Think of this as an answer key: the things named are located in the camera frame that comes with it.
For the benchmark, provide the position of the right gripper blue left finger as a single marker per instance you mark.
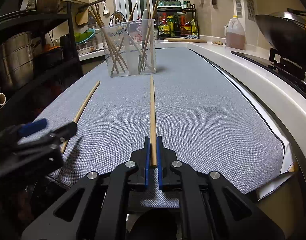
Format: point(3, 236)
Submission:
point(96, 206)

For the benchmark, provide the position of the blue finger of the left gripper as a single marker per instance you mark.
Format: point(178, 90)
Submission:
point(33, 127)
point(63, 133)

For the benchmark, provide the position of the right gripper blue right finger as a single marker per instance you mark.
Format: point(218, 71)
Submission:
point(211, 206)

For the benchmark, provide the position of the white handle metal fork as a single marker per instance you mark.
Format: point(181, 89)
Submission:
point(144, 27)

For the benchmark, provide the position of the chrome kitchen faucet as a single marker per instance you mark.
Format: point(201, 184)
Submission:
point(117, 17)

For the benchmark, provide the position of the large steel stockpot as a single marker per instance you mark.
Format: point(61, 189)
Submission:
point(16, 60)

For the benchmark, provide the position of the grey woven table mat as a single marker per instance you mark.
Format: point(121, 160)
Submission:
point(203, 114)

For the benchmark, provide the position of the green plastic basin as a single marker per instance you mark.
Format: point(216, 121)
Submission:
point(84, 37)

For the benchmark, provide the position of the black metal shelf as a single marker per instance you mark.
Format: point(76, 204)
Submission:
point(56, 65)

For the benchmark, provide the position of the clear plastic utensil container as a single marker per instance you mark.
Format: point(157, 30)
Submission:
point(121, 56)

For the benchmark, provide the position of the white hanging ladle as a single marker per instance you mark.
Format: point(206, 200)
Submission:
point(106, 11)

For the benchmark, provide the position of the brown bowl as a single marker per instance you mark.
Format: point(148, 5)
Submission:
point(51, 6)

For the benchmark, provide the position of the wooden cutting board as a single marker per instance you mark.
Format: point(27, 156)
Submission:
point(188, 40)

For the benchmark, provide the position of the black condiment rack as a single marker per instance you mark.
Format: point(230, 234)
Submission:
point(176, 19)

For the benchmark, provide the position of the black gas stove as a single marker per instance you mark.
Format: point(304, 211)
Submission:
point(282, 67)

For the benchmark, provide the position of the brown liquid plastic jug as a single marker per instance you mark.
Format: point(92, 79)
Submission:
point(234, 34)

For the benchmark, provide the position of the black wok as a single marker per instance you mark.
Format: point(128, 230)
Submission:
point(288, 38)

